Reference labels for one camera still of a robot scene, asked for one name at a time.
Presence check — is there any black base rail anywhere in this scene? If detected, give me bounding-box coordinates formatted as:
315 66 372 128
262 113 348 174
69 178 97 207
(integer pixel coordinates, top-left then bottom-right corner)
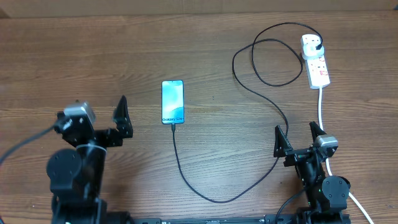
101 212 351 224

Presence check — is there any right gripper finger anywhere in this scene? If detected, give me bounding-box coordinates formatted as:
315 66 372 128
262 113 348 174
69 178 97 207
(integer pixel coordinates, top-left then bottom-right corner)
309 121 326 145
273 125 293 157

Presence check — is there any white power strip cord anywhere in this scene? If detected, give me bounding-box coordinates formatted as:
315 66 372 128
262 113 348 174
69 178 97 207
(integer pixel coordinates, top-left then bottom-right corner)
317 87 375 224

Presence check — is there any white power strip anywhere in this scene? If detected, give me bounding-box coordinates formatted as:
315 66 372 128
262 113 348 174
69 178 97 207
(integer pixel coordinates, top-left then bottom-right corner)
300 34 330 89

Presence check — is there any white charger plug adapter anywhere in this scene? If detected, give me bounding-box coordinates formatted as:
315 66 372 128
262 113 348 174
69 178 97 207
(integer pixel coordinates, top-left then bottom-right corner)
302 43 325 60

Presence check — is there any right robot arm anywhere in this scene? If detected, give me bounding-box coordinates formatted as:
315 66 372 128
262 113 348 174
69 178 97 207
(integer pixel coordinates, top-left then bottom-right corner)
274 121 351 223

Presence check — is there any Galaxy S24+ smartphone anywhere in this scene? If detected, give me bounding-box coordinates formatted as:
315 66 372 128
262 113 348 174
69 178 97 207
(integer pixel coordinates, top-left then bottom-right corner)
162 80 185 124

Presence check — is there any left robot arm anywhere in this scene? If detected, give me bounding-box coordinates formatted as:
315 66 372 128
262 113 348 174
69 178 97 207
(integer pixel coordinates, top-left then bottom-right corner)
46 96 134 224

